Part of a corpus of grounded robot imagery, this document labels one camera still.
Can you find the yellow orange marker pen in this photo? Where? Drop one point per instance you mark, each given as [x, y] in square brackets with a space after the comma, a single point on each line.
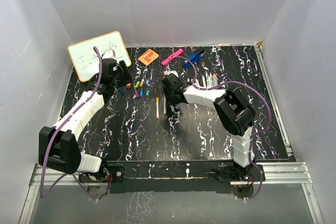
[157, 108]

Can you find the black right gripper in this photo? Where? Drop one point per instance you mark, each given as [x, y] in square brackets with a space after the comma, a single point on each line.
[170, 102]

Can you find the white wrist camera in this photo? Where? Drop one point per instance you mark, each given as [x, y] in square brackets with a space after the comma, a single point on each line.
[166, 73]
[109, 54]

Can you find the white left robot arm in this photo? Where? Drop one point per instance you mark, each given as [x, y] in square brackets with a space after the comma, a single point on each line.
[58, 145]

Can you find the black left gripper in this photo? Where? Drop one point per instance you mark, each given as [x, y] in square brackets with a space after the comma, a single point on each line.
[126, 76]

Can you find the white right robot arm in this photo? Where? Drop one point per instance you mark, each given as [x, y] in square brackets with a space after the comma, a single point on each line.
[233, 109]

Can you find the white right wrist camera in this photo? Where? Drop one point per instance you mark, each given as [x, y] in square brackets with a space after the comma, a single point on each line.
[166, 73]

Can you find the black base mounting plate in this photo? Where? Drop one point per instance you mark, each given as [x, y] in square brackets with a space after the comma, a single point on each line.
[176, 176]

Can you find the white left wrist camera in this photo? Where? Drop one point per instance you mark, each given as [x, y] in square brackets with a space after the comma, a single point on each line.
[109, 54]

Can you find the peach marker pen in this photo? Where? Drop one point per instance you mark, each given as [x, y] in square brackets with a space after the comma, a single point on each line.
[164, 105]

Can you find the purple pen cap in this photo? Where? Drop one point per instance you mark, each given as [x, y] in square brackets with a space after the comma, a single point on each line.
[136, 94]

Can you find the yellow tip marker pen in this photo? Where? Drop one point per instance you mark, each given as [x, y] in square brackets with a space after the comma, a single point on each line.
[207, 81]

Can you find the thick orange highlighter pen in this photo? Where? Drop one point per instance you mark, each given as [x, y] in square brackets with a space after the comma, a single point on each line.
[214, 80]

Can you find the pink clip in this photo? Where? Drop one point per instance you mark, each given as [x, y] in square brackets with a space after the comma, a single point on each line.
[175, 54]

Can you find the small whiteboard with writing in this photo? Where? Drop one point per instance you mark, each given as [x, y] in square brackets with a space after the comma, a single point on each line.
[85, 59]

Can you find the blue stapler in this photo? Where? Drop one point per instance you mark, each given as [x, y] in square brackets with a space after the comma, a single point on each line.
[194, 58]

